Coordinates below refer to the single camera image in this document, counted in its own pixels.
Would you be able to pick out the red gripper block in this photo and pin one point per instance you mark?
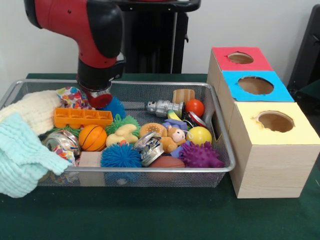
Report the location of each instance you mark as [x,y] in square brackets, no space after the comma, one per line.
[100,100]

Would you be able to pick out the cream knitted cloth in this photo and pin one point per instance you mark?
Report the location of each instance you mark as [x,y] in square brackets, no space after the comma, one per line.
[37,110]

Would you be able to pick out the mint green cloth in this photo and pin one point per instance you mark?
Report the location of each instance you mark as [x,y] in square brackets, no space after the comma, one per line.
[20,155]

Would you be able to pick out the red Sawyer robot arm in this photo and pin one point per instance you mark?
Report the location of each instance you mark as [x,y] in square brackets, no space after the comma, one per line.
[67,17]

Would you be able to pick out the wooden box with three holes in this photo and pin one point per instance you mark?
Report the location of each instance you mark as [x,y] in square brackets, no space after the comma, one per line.
[270,170]

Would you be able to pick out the orange plastic bubble tray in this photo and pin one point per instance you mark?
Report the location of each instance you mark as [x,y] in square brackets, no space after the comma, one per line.
[82,117]

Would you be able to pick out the orange toy basketball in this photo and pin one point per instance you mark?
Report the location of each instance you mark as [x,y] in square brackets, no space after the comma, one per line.
[92,138]

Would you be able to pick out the yellow plush duck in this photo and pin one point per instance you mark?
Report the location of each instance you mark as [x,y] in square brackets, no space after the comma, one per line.
[122,135]

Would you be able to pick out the blue rubber koosh ball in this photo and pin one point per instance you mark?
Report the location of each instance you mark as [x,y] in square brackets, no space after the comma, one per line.
[121,156]

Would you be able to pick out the red ball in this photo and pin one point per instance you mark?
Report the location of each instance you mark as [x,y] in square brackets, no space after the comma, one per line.
[195,107]

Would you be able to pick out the yellow ball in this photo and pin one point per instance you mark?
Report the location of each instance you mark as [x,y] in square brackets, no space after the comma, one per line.
[200,135]

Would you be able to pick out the purple spiky ball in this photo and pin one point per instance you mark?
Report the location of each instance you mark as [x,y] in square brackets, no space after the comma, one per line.
[200,155]

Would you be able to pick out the dark green table cloth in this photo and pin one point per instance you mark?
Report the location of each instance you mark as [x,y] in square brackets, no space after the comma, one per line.
[150,215]
[308,91]

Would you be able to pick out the black stand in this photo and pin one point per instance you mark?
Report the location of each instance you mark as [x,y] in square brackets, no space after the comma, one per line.
[310,50]

